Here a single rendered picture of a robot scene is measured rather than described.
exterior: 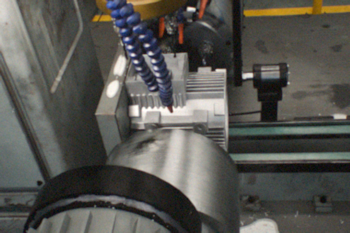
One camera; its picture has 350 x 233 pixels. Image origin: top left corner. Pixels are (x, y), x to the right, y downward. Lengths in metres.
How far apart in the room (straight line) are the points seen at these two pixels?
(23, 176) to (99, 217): 0.59
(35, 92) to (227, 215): 0.39
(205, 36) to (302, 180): 0.41
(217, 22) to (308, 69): 0.49
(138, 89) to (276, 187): 0.40
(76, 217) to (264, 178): 0.71
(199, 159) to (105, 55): 1.03
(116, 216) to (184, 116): 0.56
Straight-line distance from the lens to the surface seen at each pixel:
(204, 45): 1.17
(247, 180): 1.09
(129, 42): 0.74
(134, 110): 0.98
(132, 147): 0.79
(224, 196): 0.75
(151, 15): 0.82
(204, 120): 0.94
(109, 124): 0.90
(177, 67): 1.03
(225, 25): 1.17
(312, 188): 1.13
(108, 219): 0.43
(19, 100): 0.89
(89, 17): 3.76
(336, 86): 1.50
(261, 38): 1.72
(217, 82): 0.98
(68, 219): 0.44
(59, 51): 0.99
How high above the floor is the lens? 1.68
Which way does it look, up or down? 40 degrees down
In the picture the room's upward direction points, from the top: 8 degrees counter-clockwise
